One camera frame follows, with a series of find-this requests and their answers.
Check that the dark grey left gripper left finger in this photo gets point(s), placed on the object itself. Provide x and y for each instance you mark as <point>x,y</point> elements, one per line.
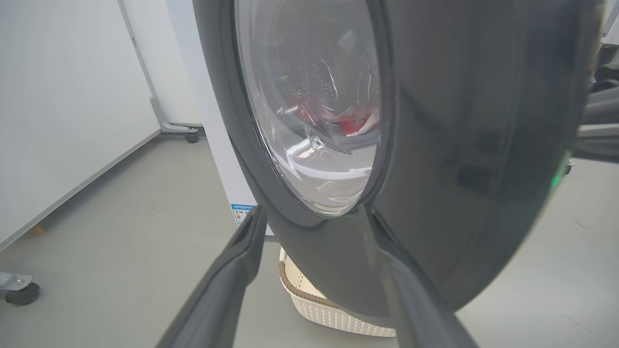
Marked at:
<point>217,290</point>

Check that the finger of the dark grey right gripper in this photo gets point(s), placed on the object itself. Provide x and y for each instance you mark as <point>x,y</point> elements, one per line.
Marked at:
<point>604,106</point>
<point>599,143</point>

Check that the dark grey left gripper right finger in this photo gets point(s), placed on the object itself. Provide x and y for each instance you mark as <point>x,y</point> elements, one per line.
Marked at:
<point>416,309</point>

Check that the washing machine door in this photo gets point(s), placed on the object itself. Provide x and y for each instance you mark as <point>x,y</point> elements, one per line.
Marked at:
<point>483,145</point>

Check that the red and white jersey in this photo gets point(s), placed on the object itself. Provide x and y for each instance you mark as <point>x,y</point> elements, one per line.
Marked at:
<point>348,123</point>

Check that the cream perforated laundry basket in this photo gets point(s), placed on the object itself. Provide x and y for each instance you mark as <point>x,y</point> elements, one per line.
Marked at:
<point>329,316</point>

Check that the washing machine steel drum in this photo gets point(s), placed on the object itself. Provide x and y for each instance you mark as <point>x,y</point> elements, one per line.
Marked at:
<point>314,72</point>

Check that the blue energy label sticker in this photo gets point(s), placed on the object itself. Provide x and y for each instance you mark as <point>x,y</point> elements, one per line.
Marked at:
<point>242,213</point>

